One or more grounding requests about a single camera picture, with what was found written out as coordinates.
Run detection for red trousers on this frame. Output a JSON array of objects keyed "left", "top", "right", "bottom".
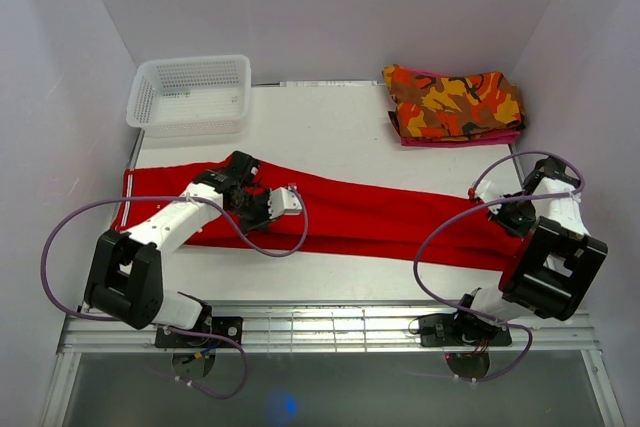
[{"left": 112, "top": 161, "right": 521, "bottom": 271}]

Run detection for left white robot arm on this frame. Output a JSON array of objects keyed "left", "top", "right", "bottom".
[{"left": 84, "top": 151, "right": 283, "bottom": 347}]

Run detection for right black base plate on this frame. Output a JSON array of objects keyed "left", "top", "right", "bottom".
[{"left": 418, "top": 313, "right": 512, "bottom": 347}]

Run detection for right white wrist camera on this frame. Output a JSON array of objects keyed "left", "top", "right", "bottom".
[{"left": 468, "top": 179, "right": 506, "bottom": 215}]

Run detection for white perforated plastic basket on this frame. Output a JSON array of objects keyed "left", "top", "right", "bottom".
[{"left": 126, "top": 55, "right": 251, "bottom": 138}]

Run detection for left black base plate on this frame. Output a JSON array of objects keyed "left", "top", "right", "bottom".
[{"left": 154, "top": 316, "right": 244, "bottom": 350}]

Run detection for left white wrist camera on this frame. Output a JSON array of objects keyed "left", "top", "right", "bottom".
[{"left": 268, "top": 187, "right": 303, "bottom": 219}]

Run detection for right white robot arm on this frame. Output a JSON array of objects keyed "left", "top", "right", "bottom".
[{"left": 451, "top": 156, "right": 608, "bottom": 344}]

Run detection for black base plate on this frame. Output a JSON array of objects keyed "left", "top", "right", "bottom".
[
  {"left": 418, "top": 313, "right": 512, "bottom": 347},
  {"left": 154, "top": 316, "right": 244, "bottom": 350}
]

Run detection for pink folded trousers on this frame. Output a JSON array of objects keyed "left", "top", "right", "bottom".
[{"left": 388, "top": 66, "right": 524, "bottom": 148}]

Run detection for aluminium frame rail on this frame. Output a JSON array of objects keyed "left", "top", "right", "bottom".
[{"left": 59, "top": 303, "right": 600, "bottom": 354}]

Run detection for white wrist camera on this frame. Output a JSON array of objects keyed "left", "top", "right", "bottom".
[
  {"left": 268, "top": 187, "right": 303, "bottom": 219},
  {"left": 468, "top": 179, "right": 506, "bottom": 215}
]

